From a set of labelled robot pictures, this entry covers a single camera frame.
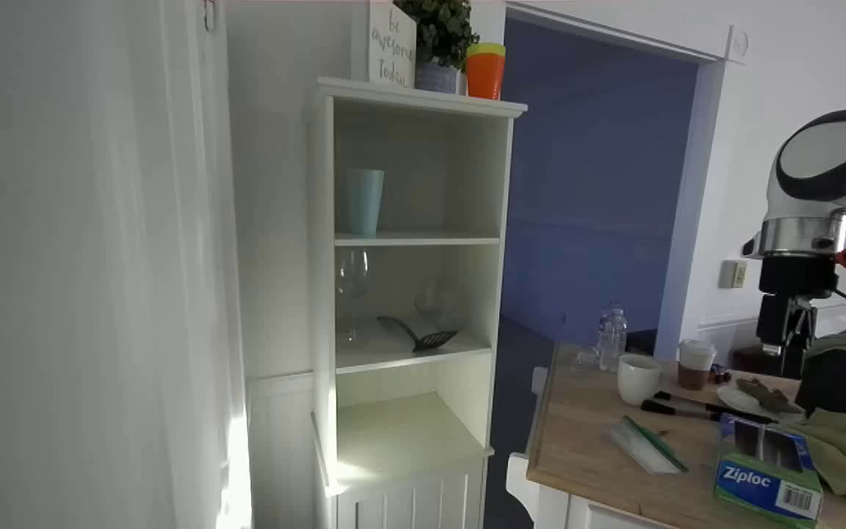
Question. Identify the orange and green cups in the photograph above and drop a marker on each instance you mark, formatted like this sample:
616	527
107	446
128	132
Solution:
485	66

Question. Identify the blue green Ziploc box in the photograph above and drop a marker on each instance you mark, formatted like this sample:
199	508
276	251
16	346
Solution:
767	470

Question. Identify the clear zip bag green strip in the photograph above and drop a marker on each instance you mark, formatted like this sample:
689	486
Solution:
644	446

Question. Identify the brown and white cup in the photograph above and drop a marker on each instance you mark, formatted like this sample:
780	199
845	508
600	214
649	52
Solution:
695	362

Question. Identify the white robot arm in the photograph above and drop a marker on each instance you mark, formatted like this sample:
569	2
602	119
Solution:
802	227

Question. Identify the white shelf cabinet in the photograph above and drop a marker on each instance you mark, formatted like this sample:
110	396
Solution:
403	439

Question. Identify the white framed sign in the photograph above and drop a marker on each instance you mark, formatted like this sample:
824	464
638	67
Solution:
392	45

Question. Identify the clear plastic water bottle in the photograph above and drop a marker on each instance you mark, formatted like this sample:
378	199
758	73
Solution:
611	339

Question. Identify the light blue plastic cup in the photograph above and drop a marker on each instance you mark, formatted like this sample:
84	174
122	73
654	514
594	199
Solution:
365	199

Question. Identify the clear wine glass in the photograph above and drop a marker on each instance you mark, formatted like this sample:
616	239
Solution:
350	282

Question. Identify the white wall outlet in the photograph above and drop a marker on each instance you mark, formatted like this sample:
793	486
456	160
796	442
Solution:
733	271

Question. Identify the white ceramic mug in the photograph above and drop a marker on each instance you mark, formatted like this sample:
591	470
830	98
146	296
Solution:
638	376

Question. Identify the black handled utensil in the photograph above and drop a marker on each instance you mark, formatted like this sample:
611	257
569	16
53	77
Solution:
685	407

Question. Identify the green potted plant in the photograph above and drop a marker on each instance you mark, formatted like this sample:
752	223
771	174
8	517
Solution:
442	41

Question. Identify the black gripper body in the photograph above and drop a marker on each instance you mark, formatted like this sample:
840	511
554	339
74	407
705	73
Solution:
792	282

